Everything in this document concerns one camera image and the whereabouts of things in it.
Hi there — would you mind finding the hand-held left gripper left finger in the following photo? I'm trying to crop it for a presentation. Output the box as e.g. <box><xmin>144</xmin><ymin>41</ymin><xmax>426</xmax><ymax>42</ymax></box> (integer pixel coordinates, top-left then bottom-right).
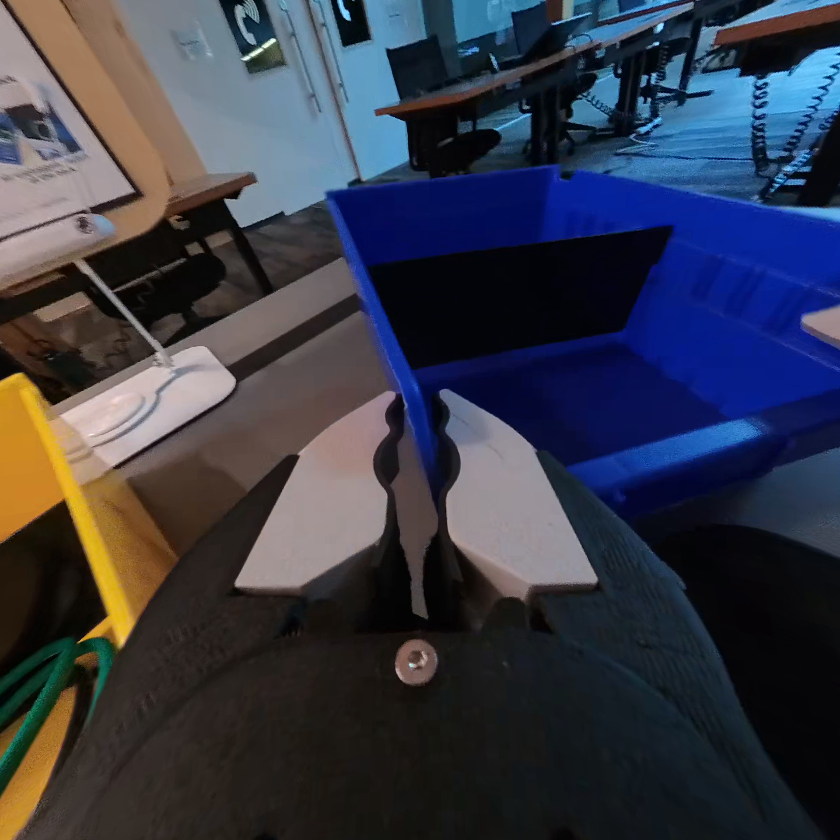
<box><xmin>233</xmin><ymin>390</ymin><xmax>403</xmax><ymax>599</ymax></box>

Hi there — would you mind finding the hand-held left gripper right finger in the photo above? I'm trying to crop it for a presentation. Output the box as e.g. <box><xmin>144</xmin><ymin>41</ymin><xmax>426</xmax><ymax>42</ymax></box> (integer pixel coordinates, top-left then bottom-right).
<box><xmin>436</xmin><ymin>387</ymin><xmax>601</xmax><ymax>601</ymax></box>

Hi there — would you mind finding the yellow plastic bin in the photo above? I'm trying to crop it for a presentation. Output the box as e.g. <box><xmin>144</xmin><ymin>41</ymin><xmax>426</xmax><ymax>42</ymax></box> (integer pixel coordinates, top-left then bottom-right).
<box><xmin>0</xmin><ymin>373</ymin><xmax>179</xmax><ymax>840</ymax></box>

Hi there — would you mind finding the large blue plastic bin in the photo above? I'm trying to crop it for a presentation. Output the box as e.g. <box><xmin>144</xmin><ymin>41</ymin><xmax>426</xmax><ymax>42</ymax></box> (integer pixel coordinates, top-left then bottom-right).
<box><xmin>326</xmin><ymin>165</ymin><xmax>840</xmax><ymax>521</ymax></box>

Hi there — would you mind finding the green ethernet cable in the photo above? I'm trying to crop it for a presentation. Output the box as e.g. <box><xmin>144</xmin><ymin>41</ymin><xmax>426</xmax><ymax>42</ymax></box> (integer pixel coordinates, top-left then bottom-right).
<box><xmin>0</xmin><ymin>635</ymin><xmax>119</xmax><ymax>796</ymax></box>

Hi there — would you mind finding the white poster stand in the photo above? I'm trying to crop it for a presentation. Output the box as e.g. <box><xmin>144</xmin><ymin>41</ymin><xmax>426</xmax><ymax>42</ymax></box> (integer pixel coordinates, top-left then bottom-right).
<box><xmin>0</xmin><ymin>213</ymin><xmax>238</xmax><ymax>468</ymax></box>

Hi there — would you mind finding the black oval pad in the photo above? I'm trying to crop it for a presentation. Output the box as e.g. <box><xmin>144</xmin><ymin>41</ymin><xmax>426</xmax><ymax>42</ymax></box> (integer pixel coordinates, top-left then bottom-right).
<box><xmin>646</xmin><ymin>521</ymin><xmax>840</xmax><ymax>840</ymax></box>

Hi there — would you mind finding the white door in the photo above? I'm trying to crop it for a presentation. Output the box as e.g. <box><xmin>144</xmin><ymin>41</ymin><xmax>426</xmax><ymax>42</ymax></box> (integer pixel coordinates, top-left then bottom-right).
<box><xmin>112</xmin><ymin>0</ymin><xmax>362</xmax><ymax>227</ymax></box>

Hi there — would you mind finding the black office chair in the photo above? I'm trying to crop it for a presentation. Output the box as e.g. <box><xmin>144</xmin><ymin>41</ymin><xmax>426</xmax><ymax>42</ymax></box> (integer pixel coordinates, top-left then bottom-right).
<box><xmin>518</xmin><ymin>71</ymin><xmax>599</xmax><ymax>156</ymax></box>
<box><xmin>386</xmin><ymin>34</ymin><xmax>504</xmax><ymax>179</ymax></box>

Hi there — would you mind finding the black laptop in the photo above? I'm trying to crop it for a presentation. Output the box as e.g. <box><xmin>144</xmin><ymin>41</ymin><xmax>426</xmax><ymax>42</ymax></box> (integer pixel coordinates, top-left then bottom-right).
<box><xmin>512</xmin><ymin>3</ymin><xmax>593</xmax><ymax>61</ymax></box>

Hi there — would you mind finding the black coiled cable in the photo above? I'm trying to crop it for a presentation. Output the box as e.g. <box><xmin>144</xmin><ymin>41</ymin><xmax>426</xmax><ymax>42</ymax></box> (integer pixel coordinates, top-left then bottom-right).
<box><xmin>750</xmin><ymin>69</ymin><xmax>821</xmax><ymax>178</ymax></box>

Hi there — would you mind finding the dark wall sign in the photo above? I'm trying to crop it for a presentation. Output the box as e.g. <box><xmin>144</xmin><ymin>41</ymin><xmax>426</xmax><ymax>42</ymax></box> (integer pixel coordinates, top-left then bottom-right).
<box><xmin>330</xmin><ymin>0</ymin><xmax>373</xmax><ymax>48</ymax></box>
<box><xmin>218</xmin><ymin>0</ymin><xmax>287</xmax><ymax>74</ymax></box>

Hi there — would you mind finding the white wall paper notice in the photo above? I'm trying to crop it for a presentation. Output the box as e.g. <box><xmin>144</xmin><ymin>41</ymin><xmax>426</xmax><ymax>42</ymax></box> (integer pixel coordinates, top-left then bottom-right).
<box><xmin>172</xmin><ymin>25</ymin><xmax>214</xmax><ymax>61</ymax></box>

